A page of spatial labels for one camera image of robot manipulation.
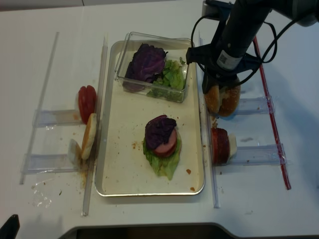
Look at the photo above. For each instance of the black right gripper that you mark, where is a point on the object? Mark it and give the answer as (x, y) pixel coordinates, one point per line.
(221, 63)

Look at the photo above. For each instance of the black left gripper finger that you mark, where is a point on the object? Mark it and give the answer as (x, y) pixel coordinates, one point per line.
(11, 227)

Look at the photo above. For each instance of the sesame bun top front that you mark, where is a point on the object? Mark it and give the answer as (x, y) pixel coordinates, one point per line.
(212, 99)

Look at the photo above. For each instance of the sesame bun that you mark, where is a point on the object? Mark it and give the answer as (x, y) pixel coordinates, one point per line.
(212, 99)
(229, 100)

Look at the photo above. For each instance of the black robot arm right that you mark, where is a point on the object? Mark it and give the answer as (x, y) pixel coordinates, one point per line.
(236, 33)

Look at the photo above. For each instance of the green lettuce in container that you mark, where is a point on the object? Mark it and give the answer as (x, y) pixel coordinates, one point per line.
(172, 77)

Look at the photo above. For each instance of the white cheese slice right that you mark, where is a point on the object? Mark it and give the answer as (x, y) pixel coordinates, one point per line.
(232, 145)

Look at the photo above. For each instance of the red meat patty stack right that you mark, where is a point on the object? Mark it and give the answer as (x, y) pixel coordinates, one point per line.
(220, 145)

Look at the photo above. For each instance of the pink meat patty slices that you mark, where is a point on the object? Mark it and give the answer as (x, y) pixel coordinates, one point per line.
(166, 149)

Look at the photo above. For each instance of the green lettuce under stack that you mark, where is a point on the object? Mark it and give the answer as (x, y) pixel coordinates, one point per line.
(164, 166)

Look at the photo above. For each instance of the red tomato slices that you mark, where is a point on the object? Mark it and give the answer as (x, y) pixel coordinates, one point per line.
(86, 102)

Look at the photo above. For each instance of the sesame bun top rear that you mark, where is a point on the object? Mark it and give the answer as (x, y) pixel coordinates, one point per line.
(229, 100)

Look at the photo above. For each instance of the clear holder upper right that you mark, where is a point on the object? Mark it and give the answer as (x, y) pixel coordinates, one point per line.
(255, 106)

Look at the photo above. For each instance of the clear holder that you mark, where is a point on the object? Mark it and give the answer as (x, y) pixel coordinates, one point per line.
(255, 106)
(47, 118)
(50, 163)
(259, 155)

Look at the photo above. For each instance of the clear plastic container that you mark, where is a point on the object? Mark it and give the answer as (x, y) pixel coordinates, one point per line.
(174, 47)

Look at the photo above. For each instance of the clear holder lower left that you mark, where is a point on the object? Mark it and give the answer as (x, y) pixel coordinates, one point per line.
(50, 163)

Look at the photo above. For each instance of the purple cabbage leaf in container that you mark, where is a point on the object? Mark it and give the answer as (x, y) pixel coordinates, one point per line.
(147, 63)

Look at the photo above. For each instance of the clear holder lower right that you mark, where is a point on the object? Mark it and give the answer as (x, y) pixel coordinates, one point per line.
(259, 155)

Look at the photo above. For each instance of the white metal tray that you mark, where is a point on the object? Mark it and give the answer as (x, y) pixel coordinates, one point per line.
(122, 169)

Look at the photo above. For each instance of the white pusher block lower left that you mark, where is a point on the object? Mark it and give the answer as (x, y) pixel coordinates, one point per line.
(74, 152)

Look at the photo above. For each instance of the clear holder upper left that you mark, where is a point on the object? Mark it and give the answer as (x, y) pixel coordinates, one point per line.
(47, 118)

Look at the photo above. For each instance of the bun bottom half left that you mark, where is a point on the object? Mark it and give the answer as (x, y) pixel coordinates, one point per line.
(89, 136)

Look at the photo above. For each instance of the clear rail right of tray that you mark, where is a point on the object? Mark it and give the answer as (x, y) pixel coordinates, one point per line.
(211, 170)

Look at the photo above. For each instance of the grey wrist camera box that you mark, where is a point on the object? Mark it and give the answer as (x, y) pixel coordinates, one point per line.
(216, 10)

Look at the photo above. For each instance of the red plastic rail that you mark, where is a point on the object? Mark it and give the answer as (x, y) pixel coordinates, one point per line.
(274, 124)

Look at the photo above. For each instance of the clear rail far left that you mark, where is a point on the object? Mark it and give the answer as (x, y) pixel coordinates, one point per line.
(39, 108)

